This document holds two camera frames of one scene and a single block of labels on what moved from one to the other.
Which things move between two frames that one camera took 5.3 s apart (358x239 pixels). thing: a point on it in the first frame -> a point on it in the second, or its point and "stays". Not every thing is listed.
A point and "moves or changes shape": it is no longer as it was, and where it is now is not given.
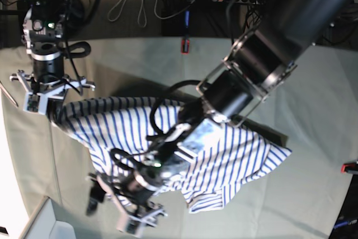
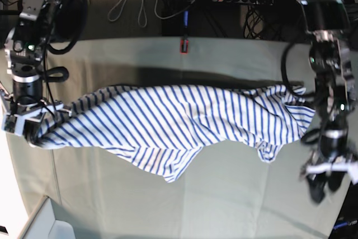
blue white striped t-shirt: [104, 124] moves or changes shape
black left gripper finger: [53, 111] -> [31, 129]
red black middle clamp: [185, 46] stays
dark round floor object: [76, 15] stays
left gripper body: [38, 92] -> [15, 115]
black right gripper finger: [97, 195] -> [317, 183]
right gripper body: [138, 211] -> [328, 155]
